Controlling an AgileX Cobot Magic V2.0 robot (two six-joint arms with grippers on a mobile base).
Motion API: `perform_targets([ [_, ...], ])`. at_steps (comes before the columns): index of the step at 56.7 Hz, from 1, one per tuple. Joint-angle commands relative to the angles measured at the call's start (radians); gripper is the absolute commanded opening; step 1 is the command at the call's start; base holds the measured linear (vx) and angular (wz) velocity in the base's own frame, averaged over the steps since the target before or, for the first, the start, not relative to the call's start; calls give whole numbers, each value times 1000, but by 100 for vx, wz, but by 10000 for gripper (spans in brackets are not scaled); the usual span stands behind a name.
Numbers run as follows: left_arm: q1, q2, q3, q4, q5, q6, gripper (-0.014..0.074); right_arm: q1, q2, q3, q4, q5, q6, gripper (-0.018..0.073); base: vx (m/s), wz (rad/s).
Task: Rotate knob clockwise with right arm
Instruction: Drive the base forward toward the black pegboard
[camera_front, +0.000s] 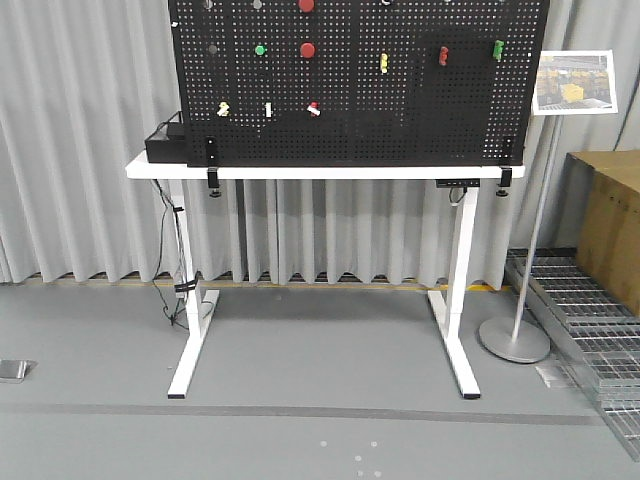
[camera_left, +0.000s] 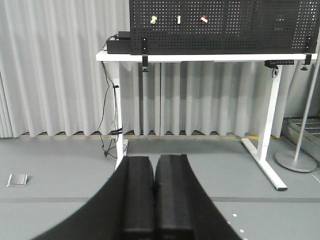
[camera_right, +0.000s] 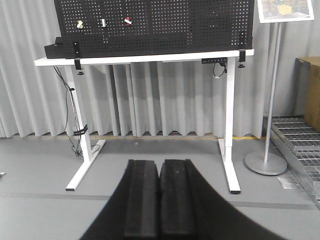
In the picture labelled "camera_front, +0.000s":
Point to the red white rotary knob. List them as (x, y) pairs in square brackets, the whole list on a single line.
[(313, 109)]

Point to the yellow knob left bottom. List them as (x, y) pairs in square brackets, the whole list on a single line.
[(223, 110)]

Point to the desk height control panel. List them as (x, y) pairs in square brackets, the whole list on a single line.
[(457, 183)]

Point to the left black clamp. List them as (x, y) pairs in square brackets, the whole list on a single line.
[(212, 175)]

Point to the black clamp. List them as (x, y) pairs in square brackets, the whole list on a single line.
[(506, 165), (212, 175)]

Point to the white standing desk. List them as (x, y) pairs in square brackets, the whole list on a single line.
[(447, 307)]

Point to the black perforated pegboard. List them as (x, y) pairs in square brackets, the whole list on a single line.
[(419, 114)]

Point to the black box on desk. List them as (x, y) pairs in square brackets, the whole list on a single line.
[(167, 144)]

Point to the lower red round button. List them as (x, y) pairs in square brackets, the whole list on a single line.
[(307, 50)]

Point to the red round button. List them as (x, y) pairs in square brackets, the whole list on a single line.
[(306, 6), (307, 50)]

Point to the right black clamp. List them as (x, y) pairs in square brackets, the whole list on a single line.
[(506, 165)]

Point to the upper red round button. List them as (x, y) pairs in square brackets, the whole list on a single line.
[(306, 6)]

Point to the grey curtain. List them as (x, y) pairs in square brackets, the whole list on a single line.
[(84, 82)]

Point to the brown cardboard box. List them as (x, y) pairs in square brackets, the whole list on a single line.
[(608, 247)]

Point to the metal grating stack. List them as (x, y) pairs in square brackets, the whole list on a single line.
[(596, 338)]

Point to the sign stand with photo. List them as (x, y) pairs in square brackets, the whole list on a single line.
[(569, 82)]

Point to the grey metal floor plate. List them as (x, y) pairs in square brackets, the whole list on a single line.
[(15, 371)]

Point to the yellow lever switch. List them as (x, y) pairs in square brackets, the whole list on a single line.
[(384, 59)]

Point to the red lever switch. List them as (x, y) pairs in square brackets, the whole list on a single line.
[(443, 56)]

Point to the green lever switch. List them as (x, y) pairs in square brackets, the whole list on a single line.
[(498, 50)]

